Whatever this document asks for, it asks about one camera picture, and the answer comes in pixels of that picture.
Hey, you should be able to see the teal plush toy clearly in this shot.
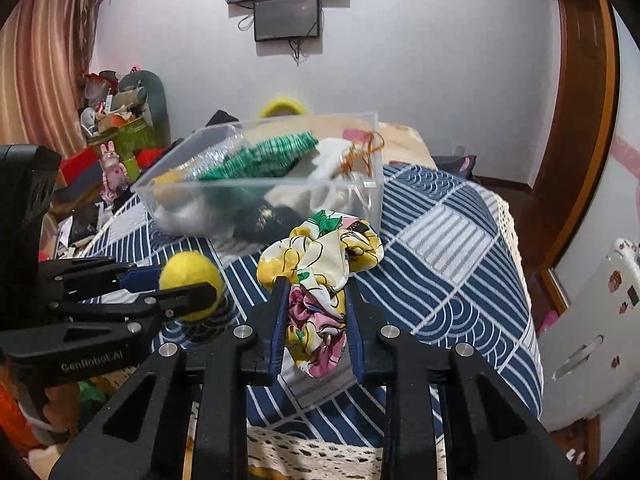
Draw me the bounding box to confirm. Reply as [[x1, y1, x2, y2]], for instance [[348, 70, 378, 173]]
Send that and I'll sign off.
[[118, 70, 170, 143]]

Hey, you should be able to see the blue white patterned bedspread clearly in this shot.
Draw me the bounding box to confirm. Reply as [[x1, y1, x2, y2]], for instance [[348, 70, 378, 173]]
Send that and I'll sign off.
[[88, 164, 544, 448]]

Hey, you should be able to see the clear plastic storage box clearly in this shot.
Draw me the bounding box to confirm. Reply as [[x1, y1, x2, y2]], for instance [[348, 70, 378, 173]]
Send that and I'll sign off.
[[134, 112, 383, 246]]

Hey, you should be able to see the red storage box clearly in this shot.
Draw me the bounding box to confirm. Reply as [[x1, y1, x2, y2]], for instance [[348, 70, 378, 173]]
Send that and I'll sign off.
[[58, 146, 99, 188]]

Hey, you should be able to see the white drawstring cloth bag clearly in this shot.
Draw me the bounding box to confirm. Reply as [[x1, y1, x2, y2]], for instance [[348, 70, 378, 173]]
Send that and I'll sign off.
[[262, 138, 383, 219]]

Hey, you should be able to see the yellow sponge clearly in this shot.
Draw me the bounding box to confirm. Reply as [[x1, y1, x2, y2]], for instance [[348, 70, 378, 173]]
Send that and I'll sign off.
[[152, 168, 192, 209]]

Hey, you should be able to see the yellow felt ball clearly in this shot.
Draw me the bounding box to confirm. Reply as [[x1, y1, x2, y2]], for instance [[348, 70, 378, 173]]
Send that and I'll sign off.
[[158, 252, 224, 323]]

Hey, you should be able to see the striped brown curtain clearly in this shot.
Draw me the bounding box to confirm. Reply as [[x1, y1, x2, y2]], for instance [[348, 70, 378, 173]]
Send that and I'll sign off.
[[1, 0, 100, 157]]

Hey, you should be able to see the green cardboard box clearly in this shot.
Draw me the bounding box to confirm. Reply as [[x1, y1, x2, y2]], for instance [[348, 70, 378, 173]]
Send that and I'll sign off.
[[88, 118, 166, 159]]

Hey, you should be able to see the floral yellow silk scarf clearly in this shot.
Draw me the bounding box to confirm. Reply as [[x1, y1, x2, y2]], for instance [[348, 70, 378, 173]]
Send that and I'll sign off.
[[256, 210, 384, 378]]

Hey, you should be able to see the small dark wall screen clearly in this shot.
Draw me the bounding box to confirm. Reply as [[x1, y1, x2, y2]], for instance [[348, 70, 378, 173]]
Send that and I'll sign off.
[[254, 0, 321, 42]]

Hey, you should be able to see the white foam block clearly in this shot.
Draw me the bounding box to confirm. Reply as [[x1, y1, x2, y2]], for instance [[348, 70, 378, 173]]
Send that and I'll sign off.
[[152, 200, 224, 237]]

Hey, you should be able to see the wooden door frame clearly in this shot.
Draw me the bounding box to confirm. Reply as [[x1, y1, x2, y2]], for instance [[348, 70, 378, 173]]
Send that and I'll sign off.
[[520, 0, 620, 313]]

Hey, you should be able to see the beige patterned blanket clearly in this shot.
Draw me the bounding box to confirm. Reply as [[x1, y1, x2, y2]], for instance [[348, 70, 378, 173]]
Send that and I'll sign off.
[[243, 113, 436, 169]]

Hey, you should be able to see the dark backpack on floor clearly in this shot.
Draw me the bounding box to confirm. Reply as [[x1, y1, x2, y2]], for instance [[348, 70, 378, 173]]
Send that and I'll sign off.
[[432, 155, 476, 180]]

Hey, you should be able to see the black patterned soft pouch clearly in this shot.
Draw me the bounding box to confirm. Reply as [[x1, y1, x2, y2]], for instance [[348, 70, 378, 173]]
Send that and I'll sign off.
[[233, 202, 303, 245]]

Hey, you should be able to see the pink plush bunny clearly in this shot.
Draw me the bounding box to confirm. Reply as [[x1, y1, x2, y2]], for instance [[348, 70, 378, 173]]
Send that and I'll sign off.
[[100, 141, 130, 206]]

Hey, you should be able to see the green knitted cloth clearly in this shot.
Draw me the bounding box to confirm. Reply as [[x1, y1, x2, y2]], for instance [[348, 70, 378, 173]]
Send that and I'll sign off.
[[196, 130, 320, 221]]

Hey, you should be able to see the yellow curved pillow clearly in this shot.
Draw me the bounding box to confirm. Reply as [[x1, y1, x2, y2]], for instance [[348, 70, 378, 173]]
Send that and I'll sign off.
[[258, 96, 309, 118]]

